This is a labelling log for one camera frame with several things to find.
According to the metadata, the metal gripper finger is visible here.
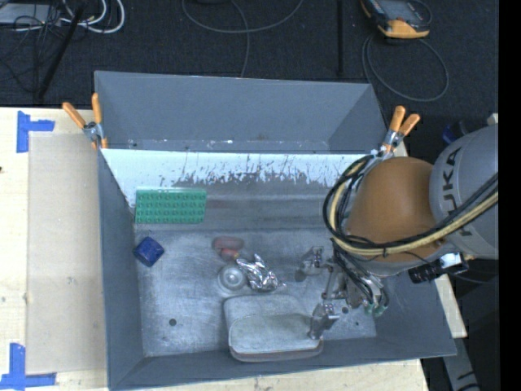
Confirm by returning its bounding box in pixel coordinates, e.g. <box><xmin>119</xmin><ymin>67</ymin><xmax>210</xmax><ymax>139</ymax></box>
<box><xmin>294</xmin><ymin>246</ymin><xmax>327</xmax><ymax>283</ymax></box>
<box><xmin>307</xmin><ymin>301</ymin><xmax>341</xmax><ymax>340</ymax></box>

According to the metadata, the crumpled silver foil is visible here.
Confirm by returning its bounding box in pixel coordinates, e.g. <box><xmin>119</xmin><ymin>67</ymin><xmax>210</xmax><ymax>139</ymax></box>
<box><xmin>235</xmin><ymin>253</ymin><xmax>287</xmax><ymax>292</ymax></box>

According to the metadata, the grey flat pad brown edge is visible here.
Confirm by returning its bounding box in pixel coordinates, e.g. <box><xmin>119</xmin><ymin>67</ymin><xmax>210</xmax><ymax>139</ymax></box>
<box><xmin>222</xmin><ymin>294</ymin><xmax>325</xmax><ymax>363</ymax></box>

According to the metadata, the red-brown rounded lump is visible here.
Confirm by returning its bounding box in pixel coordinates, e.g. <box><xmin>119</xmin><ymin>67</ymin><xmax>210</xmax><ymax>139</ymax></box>
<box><xmin>211</xmin><ymin>235</ymin><xmax>247</xmax><ymax>261</ymax></box>

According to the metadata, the grey metal bin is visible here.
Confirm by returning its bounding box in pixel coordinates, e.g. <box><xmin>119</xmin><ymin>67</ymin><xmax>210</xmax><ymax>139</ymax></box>
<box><xmin>94</xmin><ymin>70</ymin><xmax>458</xmax><ymax>391</ymax></box>

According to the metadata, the green studded flat plate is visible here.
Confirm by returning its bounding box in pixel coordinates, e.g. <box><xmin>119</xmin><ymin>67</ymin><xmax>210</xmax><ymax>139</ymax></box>
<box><xmin>134</xmin><ymin>188</ymin><xmax>208</xmax><ymax>225</ymax></box>

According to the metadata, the blue cube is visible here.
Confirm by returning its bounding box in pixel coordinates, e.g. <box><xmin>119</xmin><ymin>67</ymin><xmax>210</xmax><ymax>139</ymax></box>
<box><xmin>132</xmin><ymin>235</ymin><xmax>166</xmax><ymax>268</ymax></box>

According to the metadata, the pale wood flat board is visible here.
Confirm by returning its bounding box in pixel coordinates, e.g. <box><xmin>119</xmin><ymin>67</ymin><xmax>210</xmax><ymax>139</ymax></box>
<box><xmin>24</xmin><ymin>131</ymin><xmax>108</xmax><ymax>376</ymax></box>

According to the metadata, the black cylinder on white bracket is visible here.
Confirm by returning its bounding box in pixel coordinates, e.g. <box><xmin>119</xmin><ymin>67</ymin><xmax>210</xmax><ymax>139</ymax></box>
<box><xmin>408</xmin><ymin>252</ymin><xmax>469</xmax><ymax>284</ymax></box>

